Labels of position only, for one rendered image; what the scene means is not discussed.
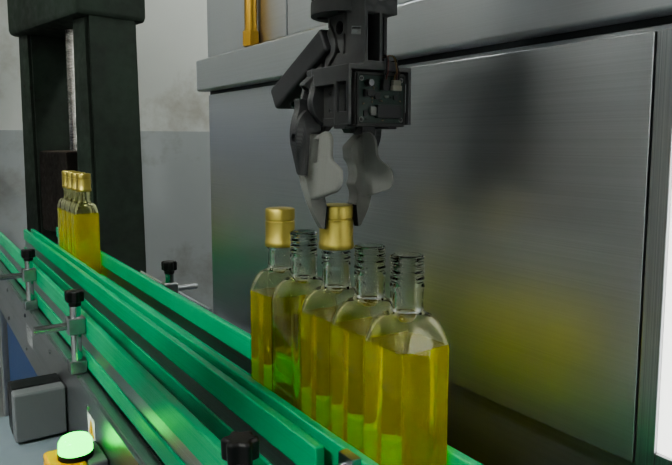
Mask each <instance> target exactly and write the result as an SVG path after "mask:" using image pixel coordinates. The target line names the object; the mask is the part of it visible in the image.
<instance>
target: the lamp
mask: <svg viewBox="0 0 672 465"><path fill-rule="evenodd" d="M93 454H94V447H93V439H92V436H91V435H90V434H89V433H88V432H85V431H75V432H71V433H67V434H65V435H63V436H62V437H61V438H60V440H59V442H58V452H57V459H58V461H59V462H61V463H65V464H74V463H79V462H83V461H85V460H87V459H89V458H91V457H92V456H93Z"/></svg>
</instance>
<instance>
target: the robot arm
mask: <svg viewBox="0 0 672 465"><path fill-rule="evenodd" d="M396 15H397V0H312V2H311V19H313V20H315V21H319V22H324V23H328V28H329V30H322V29H321V30H319V31H318V32H317V34H316V35H315V36H314V37H313V39H312V40H311V41H310V42H309V44H308V45H307V46H306V47H305V48H304V50H303V51H302V52H301V53H300V55H299V56H298V57H297V58H296V60H295V61H294V62H293V63H292V65H291V66H290V67H289V68H288V70H287V71H286V72H285V73H284V74H283V76H282V77H281V78H280V79H279V81H278V82H277V83H276V84H275V86H274V87H273V88H272V90H271V94H272V97H273V101H274V104H275V107H276V108H277V109H294V113H293V116H292V119H291V124H290V145H291V150H292V155H293V159H294V164H295V168H296V173H297V174H298V175H299V179H300V184H301V188H302V191H303V194H304V197H305V200H306V203H307V205H308V208H309V210H310V213H311V215H312V217H313V219H314V221H315V222H316V224H317V226H318V227H319V228H321V229H326V222H327V212H328V207H327V204H326V200H325V197H327V196H329V195H332V194H334V193H337V192H338V191H339V190H340V189H341V187H342V184H343V171H342V168H341V167H340V166H339V165H338V164H337V163H336V162H335V161H334V158H333V146H334V140H333V136H332V134H331V132H329V131H330V130H331V128H332V127H333V126H334V129H342V130H343V132H344V133H353V134H354V135H352V136H351V137H350V138H349V139H348V141H347V142H346V143H345V144H344V145H343V147H342V151H343V159H344V160H345V162H346V164H347V167H348V179H347V183H346V184H347V187H348V190H349V199H348V204H352V205H353V218H352V219H353V223H354V226H360V225H361V224H362V222H363V220H364V218H365V215H366V213H367V211H368V208H369V204H370V200H371V196H372V195H374V194H377V193H380V192H383V191H386V190H388V189H390V188H391V187H392V186H393V184H394V173H393V170H392V169H391V167H389V166H388V165H387V164H386V163H384V162H383V161H382V160H381V159H380V157H379V155H378V146H379V143H380V139H381V129H396V127H404V125H411V68H403V67H399V66H398V61H397V59H396V57H395V56H393V55H387V18H388V17H392V16H396ZM388 57H393V58H394V61H395V62H389V58H388ZM405 84H406V113H405Z"/></svg>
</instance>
